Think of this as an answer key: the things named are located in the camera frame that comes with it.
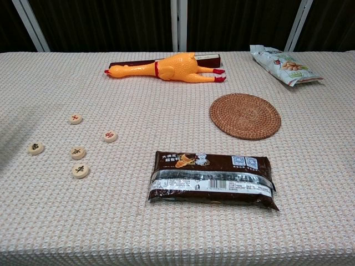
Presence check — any round woven rattan coaster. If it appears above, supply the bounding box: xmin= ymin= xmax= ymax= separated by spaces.
xmin=209 ymin=93 xmax=282 ymax=141

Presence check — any brown snack package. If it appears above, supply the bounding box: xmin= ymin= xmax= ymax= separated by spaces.
xmin=146 ymin=150 xmax=280 ymax=212

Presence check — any yellow rubber chicken toy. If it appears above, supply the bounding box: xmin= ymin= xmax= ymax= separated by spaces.
xmin=104 ymin=52 xmax=227 ymax=84

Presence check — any long dark red box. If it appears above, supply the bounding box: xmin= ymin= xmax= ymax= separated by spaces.
xmin=108 ymin=53 xmax=222 ymax=70

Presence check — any beige woven tablecloth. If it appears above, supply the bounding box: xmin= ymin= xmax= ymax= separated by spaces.
xmin=0 ymin=50 xmax=355 ymax=266

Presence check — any black curtain panel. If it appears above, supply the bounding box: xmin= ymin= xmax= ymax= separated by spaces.
xmin=293 ymin=0 xmax=355 ymax=52
xmin=27 ymin=0 xmax=173 ymax=53
xmin=0 ymin=0 xmax=38 ymax=53
xmin=187 ymin=0 xmax=302 ymax=53

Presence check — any silver nut snack bag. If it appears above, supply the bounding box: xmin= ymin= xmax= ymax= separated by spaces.
xmin=249 ymin=44 xmax=324 ymax=88

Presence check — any white metal frame post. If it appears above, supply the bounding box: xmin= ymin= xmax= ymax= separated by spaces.
xmin=170 ymin=0 xmax=188 ymax=53
xmin=283 ymin=0 xmax=314 ymax=53
xmin=11 ymin=0 xmax=51 ymax=53

